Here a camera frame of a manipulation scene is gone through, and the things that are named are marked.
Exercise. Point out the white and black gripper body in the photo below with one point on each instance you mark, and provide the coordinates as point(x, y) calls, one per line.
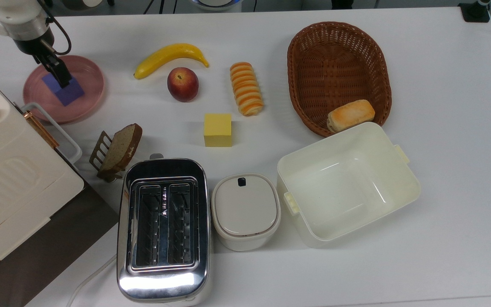
point(30, 44)

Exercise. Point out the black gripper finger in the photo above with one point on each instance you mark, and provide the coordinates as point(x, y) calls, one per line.
point(61, 72)
point(44, 62)

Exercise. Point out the purple cube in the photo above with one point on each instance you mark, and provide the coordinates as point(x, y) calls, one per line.
point(74, 93)

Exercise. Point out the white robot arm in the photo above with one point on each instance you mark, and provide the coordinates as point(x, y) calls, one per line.
point(11, 6)

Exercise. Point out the white and blue robot base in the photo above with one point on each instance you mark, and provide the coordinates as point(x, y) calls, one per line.
point(218, 4)

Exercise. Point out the yellow cube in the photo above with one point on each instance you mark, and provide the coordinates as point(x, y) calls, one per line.
point(218, 128)

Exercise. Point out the pink plate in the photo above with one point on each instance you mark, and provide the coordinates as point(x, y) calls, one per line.
point(90, 74)

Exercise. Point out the copper latch strip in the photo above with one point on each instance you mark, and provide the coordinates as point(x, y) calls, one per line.
point(41, 130)

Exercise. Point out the brown toast rack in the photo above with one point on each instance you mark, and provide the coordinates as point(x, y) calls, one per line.
point(97, 150)

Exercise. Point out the brown bread slice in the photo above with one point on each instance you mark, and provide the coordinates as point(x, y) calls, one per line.
point(120, 149)

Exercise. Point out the yellow banana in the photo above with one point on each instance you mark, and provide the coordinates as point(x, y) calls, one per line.
point(168, 53)

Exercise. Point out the red peach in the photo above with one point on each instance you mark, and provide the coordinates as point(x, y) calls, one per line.
point(183, 84)

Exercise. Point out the striped orange bread roll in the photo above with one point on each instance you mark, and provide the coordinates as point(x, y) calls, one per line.
point(246, 88)

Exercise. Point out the small white lidded container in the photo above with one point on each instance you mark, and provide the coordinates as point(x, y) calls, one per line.
point(245, 209)

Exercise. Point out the chrome two-slot toaster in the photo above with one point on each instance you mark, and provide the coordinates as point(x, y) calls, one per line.
point(164, 281)

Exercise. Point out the brown wicker basket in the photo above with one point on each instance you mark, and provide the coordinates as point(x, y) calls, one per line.
point(335, 64)

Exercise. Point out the toasted square bun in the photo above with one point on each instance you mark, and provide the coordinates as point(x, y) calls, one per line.
point(350, 115)

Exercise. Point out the cream open plastic bin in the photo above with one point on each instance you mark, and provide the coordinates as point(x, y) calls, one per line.
point(348, 187)

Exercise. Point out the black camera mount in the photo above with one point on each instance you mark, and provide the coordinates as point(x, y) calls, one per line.
point(475, 12)

